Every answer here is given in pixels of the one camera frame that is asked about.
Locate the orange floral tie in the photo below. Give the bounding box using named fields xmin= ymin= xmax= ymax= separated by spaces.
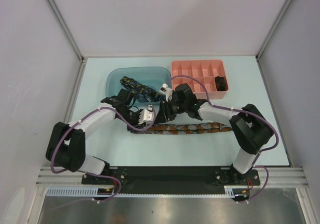
xmin=127 ymin=122 xmax=232 ymax=135

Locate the rolled dark tie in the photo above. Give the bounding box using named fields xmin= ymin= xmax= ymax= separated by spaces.
xmin=214 ymin=76 xmax=228 ymax=92

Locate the right corner aluminium post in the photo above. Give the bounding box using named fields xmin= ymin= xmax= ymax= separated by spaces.
xmin=255 ymin=0 xmax=294 ymax=62

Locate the left corner aluminium post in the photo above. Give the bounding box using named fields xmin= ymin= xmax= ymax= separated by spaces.
xmin=45 ymin=0 xmax=84 ymax=63

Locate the teal plastic bin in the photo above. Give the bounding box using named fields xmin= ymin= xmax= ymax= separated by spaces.
xmin=105 ymin=67 xmax=172 ymax=104

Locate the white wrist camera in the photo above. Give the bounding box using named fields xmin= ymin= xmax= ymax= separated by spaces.
xmin=159 ymin=83 xmax=173 ymax=102
xmin=138 ymin=105 xmax=156 ymax=125

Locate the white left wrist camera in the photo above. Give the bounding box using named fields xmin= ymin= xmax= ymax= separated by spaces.
xmin=138 ymin=105 xmax=156 ymax=125

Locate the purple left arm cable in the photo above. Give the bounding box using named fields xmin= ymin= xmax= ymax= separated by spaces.
xmin=49 ymin=107 xmax=157 ymax=176

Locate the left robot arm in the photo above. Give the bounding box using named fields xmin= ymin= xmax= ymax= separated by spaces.
xmin=45 ymin=89 xmax=156 ymax=184

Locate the pink compartment organizer tray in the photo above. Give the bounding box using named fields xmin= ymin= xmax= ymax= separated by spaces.
xmin=171 ymin=60 xmax=229 ymax=99

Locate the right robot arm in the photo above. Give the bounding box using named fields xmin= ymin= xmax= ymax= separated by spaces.
xmin=155 ymin=83 xmax=275 ymax=184

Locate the white cable duct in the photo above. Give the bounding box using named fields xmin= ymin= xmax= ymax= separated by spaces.
xmin=46 ymin=186 xmax=250 ymax=197

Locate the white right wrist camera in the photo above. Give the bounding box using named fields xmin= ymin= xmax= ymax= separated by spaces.
xmin=159 ymin=83 xmax=173 ymax=102

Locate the corner aluminium post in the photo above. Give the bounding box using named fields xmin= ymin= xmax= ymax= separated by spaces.
xmin=45 ymin=0 xmax=84 ymax=63
xmin=255 ymin=0 xmax=294 ymax=62

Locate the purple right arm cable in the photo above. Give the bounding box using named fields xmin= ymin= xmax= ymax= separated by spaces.
xmin=169 ymin=75 xmax=280 ymax=204

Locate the navy yellow patterned tie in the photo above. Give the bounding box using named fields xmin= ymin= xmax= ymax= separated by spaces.
xmin=120 ymin=76 xmax=165 ymax=103

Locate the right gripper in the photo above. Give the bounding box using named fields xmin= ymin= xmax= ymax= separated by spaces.
xmin=153 ymin=98 xmax=188 ymax=125

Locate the aluminium frame rail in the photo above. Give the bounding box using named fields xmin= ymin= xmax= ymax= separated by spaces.
xmin=36 ymin=166 xmax=308 ymax=188

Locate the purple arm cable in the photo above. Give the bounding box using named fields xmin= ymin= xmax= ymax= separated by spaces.
xmin=49 ymin=107 xmax=157 ymax=176
xmin=169 ymin=75 xmax=280 ymax=204

